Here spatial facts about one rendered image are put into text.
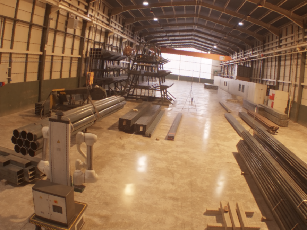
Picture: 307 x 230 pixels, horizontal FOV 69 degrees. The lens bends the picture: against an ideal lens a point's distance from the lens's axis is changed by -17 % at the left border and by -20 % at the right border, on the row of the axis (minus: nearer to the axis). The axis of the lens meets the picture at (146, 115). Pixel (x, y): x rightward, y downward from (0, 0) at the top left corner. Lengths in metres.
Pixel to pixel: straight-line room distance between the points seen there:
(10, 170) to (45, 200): 1.96
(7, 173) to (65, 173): 2.06
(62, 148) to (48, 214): 1.01
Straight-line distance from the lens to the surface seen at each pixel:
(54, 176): 4.06
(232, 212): 5.00
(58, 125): 3.76
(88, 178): 4.03
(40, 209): 3.95
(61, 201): 3.67
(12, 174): 5.60
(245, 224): 4.67
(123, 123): 10.67
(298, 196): 4.76
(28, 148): 4.51
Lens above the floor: 2.56
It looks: 10 degrees down
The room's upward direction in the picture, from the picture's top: 5 degrees clockwise
